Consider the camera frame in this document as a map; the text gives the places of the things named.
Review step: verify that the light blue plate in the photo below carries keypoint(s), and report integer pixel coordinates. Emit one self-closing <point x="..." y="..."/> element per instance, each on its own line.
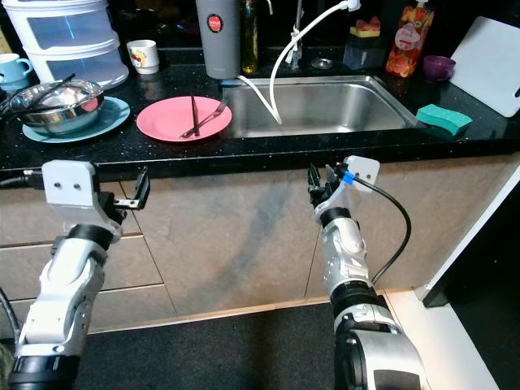
<point x="115" y="120"/>

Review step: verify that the steel faucet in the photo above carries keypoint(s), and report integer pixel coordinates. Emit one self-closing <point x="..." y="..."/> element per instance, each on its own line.
<point x="296" y="32"/>

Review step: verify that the orange dish soap bottle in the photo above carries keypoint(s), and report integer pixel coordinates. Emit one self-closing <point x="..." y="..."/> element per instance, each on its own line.
<point x="408" y="45"/>

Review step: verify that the white cartoon mug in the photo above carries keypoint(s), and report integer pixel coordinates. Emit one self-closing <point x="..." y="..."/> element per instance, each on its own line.
<point x="142" y="57"/>

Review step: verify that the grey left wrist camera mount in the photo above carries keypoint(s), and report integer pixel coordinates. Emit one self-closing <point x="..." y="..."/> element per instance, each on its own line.
<point x="69" y="183"/>

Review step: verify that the green sponge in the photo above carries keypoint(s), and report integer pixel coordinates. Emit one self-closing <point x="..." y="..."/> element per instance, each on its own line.
<point x="444" y="120"/>

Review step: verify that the steel sink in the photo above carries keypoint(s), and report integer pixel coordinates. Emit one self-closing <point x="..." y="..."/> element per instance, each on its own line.
<point x="341" y="110"/>

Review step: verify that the oil bottle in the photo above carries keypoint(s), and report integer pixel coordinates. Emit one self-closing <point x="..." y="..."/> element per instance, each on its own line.
<point x="249" y="45"/>

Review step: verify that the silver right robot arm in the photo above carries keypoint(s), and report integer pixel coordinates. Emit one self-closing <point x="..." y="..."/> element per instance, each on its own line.
<point x="345" y="260"/>

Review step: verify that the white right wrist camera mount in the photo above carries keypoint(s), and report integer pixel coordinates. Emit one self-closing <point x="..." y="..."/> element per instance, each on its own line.
<point x="364" y="168"/>

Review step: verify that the black chopstick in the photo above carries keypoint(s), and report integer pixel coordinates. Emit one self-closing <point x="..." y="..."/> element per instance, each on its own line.
<point x="41" y="93"/>
<point x="195" y="116"/>

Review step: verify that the steel bowl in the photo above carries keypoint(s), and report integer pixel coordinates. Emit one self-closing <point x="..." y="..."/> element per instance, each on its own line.
<point x="57" y="114"/>

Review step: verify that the beige base cabinet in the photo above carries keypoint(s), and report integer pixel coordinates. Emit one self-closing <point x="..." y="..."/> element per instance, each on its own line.
<point x="227" y="236"/>

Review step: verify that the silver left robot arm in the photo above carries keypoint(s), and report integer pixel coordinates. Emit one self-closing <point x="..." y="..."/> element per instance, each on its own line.
<point x="65" y="301"/>

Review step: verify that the purple cup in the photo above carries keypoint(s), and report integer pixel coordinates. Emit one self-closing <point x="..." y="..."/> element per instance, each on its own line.
<point x="439" y="68"/>

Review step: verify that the yellow and red sponge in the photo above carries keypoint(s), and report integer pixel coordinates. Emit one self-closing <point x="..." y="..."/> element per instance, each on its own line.
<point x="366" y="28"/>

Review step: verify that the grey water filter canister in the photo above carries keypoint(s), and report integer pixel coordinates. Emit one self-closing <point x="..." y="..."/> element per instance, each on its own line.
<point x="215" y="53"/>

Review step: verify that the dark sponge holder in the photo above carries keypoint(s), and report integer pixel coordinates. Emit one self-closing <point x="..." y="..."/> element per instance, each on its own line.
<point x="361" y="54"/>

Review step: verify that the white tiered plastic container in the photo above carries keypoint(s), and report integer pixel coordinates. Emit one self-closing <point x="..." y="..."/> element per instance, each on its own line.
<point x="69" y="41"/>

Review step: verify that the blue mug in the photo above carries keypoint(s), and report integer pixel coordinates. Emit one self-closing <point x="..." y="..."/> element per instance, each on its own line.
<point x="12" y="73"/>

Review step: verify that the pink plate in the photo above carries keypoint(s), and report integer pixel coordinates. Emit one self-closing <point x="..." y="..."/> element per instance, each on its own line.
<point x="162" y="122"/>

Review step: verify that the white cutting board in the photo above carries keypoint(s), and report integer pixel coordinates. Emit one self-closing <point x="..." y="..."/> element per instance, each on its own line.
<point x="491" y="65"/>

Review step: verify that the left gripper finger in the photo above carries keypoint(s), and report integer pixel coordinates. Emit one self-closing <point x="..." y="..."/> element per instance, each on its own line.
<point x="143" y="185"/>

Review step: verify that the round steel sink plug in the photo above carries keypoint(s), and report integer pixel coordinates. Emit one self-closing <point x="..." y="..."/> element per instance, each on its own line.
<point x="322" y="64"/>

